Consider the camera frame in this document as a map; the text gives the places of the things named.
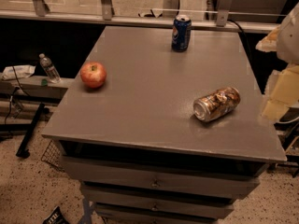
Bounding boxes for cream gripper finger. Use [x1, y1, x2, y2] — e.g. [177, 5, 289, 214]
[255, 26, 279, 52]
[262, 64, 299, 121]

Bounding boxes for orange soda can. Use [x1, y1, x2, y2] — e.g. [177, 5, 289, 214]
[193, 87, 241, 122]

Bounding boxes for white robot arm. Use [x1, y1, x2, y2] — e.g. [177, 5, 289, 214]
[255, 3, 299, 121]

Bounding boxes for blue pepsi can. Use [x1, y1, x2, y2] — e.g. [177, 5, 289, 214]
[172, 15, 192, 52]

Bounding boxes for red apple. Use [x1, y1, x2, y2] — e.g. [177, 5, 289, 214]
[80, 62, 107, 89]

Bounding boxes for grey metal railing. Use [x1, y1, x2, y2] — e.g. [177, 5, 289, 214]
[0, 0, 277, 34]

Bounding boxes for top grey drawer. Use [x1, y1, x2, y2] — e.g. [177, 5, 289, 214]
[59, 156, 260, 199]

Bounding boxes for grey drawer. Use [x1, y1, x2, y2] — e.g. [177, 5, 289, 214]
[59, 156, 260, 199]
[93, 203, 219, 224]
[80, 185, 234, 219]

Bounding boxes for middle grey drawer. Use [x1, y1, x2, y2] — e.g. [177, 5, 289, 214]
[80, 185, 234, 219]

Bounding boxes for bottom grey drawer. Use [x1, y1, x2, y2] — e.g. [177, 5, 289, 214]
[93, 203, 219, 224]

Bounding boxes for clear plastic water bottle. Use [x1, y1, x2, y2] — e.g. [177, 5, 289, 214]
[39, 53, 61, 83]

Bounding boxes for low grey shelf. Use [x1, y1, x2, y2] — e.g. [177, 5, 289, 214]
[0, 76, 74, 99]

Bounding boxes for white crumpled cloth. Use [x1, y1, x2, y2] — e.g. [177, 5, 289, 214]
[2, 64, 36, 80]

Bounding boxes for black snack bag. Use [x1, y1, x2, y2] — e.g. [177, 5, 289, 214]
[42, 206, 70, 224]

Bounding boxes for black metal bar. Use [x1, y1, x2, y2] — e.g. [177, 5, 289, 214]
[16, 103, 45, 159]

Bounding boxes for wire mesh basket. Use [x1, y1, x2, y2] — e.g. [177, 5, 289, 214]
[41, 141, 64, 172]

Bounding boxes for black cable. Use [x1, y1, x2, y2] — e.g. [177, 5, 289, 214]
[3, 66, 32, 126]

